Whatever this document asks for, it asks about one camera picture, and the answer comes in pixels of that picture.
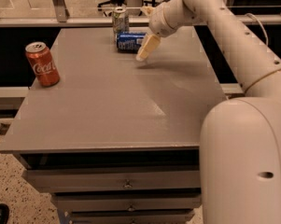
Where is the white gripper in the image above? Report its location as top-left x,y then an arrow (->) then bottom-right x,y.
136,3 -> 175,62

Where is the blue pepsi can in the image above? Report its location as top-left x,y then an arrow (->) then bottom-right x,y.
116,32 -> 146,52

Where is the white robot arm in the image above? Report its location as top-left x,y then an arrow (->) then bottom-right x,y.
136,0 -> 281,224

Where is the green 7up can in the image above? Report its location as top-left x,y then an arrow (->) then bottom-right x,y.
112,7 -> 130,35

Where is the red coca-cola can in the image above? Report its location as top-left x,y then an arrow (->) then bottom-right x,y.
25,42 -> 60,87

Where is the grey metal railing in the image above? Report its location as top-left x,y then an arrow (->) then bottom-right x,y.
0,0 -> 281,28

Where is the grey drawer cabinet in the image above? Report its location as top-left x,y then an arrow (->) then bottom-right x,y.
0,27 -> 225,224

